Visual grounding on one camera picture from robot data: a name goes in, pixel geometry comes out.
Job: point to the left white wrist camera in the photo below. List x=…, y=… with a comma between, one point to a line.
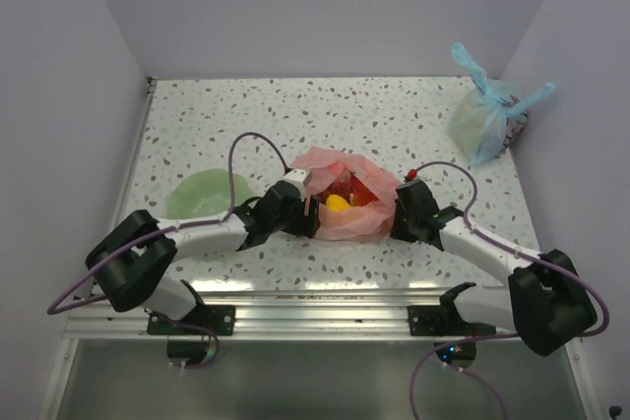
x=298, y=178

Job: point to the red grape bunch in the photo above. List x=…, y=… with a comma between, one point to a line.
x=343, y=187

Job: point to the pink plastic bag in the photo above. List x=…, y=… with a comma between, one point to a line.
x=368, y=223

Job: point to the yellow bell pepper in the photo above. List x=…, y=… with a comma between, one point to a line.
x=336, y=202

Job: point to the blue knotted plastic bag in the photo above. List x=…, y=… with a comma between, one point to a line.
x=491, y=116

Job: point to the left black base bracket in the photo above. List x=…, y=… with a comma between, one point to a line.
x=211, y=319

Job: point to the watermelon slice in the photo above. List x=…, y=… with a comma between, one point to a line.
x=362, y=198

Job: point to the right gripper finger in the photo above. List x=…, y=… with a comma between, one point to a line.
x=399, y=230
x=403, y=199

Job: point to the black base bracket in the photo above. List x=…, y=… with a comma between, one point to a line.
x=211, y=319
x=441, y=319

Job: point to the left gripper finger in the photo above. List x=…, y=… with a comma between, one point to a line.
x=311, y=206
x=303, y=226

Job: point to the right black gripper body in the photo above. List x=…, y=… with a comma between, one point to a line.
x=412, y=220

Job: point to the aluminium mounting rail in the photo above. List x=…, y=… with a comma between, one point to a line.
x=337, y=315

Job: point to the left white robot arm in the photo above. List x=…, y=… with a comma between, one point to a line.
x=130, y=263

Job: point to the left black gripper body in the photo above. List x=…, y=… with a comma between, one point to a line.
x=283, y=223

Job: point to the green plastic plate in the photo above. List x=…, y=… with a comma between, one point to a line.
x=205, y=193

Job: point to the right black base bracket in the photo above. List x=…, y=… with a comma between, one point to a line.
x=441, y=319

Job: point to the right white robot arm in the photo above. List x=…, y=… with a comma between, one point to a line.
x=540, y=300

